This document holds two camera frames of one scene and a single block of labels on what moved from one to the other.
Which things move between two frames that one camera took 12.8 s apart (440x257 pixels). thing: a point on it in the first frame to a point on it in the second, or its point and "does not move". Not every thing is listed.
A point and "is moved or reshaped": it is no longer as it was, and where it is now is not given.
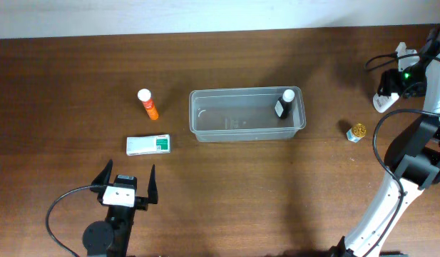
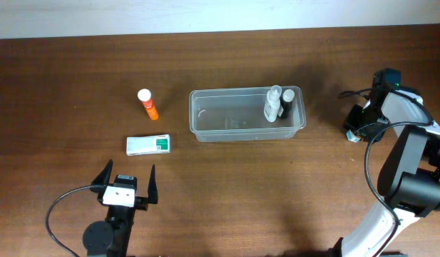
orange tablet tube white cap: x=144 y=95 does not move
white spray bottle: x=382 y=103 is moved or reshaped
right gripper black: x=386 y=83 to x=353 y=121
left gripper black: x=142 y=201 does not move
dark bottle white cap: x=284 y=105 does not move
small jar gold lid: x=356 y=133 does not move
